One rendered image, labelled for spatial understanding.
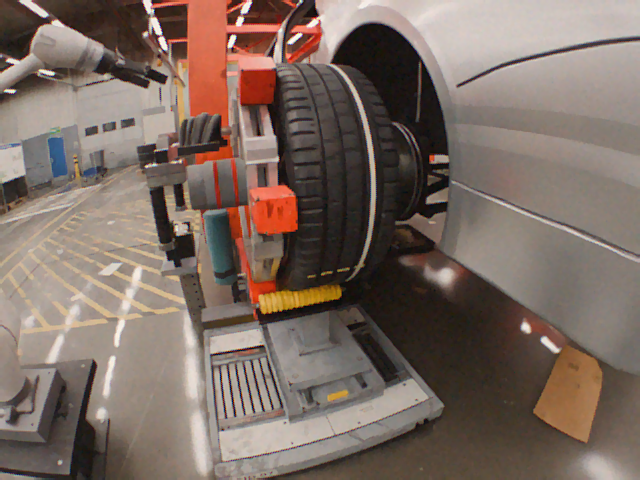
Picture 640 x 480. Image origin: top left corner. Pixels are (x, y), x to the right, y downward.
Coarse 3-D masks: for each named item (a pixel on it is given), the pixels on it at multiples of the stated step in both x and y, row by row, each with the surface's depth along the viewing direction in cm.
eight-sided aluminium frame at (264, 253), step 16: (240, 112) 58; (256, 144) 55; (272, 144) 55; (256, 160) 55; (272, 160) 56; (256, 176) 56; (272, 176) 57; (240, 208) 104; (256, 240) 61; (272, 240) 62; (256, 256) 63; (272, 256) 65; (256, 272) 73; (272, 272) 76
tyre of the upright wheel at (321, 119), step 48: (288, 96) 54; (336, 96) 57; (288, 144) 56; (336, 144) 55; (384, 144) 58; (336, 192) 57; (384, 192) 60; (336, 240) 62; (384, 240) 67; (288, 288) 79
